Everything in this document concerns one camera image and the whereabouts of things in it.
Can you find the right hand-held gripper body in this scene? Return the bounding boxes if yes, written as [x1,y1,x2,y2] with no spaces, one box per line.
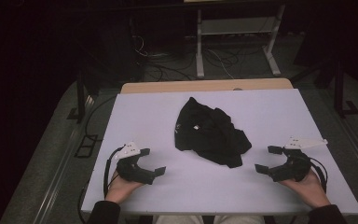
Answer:
[268,135,329,183]

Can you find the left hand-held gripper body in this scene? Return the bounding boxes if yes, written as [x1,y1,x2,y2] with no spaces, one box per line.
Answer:
[115,142,157,185]

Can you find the black cloth garment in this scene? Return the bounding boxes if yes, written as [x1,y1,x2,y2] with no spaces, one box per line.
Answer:
[173,96,253,169]

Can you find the person's left hand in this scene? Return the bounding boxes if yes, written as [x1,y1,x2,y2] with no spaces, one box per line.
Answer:
[104,170,145,205]

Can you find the person's right hand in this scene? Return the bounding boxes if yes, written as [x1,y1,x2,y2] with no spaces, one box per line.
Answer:
[278,169,332,209]

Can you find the white table board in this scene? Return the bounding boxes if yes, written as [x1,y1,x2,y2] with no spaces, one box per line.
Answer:
[81,88,358,217]

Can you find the person's legs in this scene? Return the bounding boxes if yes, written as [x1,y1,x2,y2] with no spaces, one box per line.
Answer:
[152,215,266,224]

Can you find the black metal stand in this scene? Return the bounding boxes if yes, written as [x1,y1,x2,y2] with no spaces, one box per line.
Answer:
[313,59,358,119]
[66,71,101,124]

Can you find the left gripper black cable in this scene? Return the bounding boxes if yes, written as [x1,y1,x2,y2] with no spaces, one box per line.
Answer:
[103,146,125,199]

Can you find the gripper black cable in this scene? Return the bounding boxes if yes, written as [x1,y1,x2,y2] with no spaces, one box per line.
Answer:
[310,157,329,194]
[103,146,125,199]

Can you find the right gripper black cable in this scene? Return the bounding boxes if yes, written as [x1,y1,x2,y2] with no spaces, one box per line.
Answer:
[310,157,329,194]

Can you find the black floor frame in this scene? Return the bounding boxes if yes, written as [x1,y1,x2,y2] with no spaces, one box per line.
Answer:
[74,133,99,159]

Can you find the black floor cable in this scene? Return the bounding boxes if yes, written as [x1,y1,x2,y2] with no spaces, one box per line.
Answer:
[83,94,119,143]

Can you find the tangle of floor cables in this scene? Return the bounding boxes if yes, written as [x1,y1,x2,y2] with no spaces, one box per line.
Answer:
[131,34,241,82]

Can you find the white metal stand frame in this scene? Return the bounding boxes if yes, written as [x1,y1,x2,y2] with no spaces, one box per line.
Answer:
[195,4,287,79]

